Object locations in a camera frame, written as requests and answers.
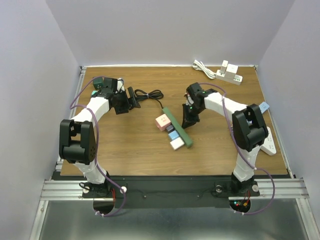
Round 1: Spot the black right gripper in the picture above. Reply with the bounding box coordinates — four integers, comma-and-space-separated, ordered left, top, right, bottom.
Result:
180, 103, 204, 129

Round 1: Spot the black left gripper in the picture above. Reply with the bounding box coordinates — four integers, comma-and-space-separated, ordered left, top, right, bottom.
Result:
113, 87, 141, 115

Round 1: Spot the dark green charger plug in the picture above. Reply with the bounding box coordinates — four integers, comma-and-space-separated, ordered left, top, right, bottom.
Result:
92, 76, 104, 90

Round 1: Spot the pink cube adapter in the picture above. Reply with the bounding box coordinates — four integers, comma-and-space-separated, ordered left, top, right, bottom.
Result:
155, 114, 171, 132

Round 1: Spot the dark green power strip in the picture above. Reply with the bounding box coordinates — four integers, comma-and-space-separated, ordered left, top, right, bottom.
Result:
162, 107, 194, 149

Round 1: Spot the white square adapter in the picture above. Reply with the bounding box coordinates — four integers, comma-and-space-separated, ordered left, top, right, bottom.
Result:
170, 138, 185, 151

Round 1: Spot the light blue power strip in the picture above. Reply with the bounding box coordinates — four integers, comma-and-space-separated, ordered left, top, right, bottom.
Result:
259, 101, 270, 114

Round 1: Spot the white triangular power strip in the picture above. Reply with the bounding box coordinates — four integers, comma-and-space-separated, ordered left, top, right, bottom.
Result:
260, 126, 277, 156

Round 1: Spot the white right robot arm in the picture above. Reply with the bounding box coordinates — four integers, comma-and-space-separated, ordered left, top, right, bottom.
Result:
182, 82, 269, 195

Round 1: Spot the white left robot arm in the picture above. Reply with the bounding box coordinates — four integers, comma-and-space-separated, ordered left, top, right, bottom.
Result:
59, 76, 140, 197

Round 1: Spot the dark grey small adapter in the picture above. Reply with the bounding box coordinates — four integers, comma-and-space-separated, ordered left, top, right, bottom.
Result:
166, 125, 175, 134

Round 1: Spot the light blue small adapter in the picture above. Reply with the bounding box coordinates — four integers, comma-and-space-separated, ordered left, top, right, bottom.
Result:
168, 130, 180, 141

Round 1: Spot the white coiled cable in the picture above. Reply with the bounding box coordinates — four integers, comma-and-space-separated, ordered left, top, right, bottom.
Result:
191, 59, 217, 80

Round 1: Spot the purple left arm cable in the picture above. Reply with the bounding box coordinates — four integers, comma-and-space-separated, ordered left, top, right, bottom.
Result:
69, 76, 127, 218

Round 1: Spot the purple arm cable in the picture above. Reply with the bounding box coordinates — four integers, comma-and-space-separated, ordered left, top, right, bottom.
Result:
69, 76, 127, 218
197, 82, 276, 216

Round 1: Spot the aluminium left side rail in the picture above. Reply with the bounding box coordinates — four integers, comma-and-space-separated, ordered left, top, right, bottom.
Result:
55, 66, 87, 173

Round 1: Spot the aluminium rail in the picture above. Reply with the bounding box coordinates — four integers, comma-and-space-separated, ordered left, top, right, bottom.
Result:
40, 178, 309, 201
55, 66, 87, 173

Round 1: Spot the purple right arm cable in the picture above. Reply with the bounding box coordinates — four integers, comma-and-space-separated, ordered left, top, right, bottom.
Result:
197, 82, 276, 216

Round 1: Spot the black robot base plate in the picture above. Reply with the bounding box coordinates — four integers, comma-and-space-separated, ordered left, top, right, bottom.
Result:
79, 175, 260, 212

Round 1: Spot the aluminium front rail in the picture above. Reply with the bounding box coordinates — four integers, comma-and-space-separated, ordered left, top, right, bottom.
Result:
40, 178, 309, 201

